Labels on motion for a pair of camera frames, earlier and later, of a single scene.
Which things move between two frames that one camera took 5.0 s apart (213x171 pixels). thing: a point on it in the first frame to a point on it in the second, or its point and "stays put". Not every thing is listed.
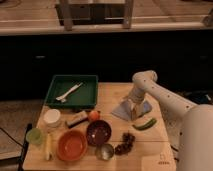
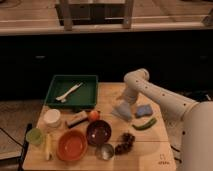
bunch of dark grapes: (127, 144) stays put
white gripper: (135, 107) to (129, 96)
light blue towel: (123, 110) stays put
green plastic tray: (83, 98) stays put
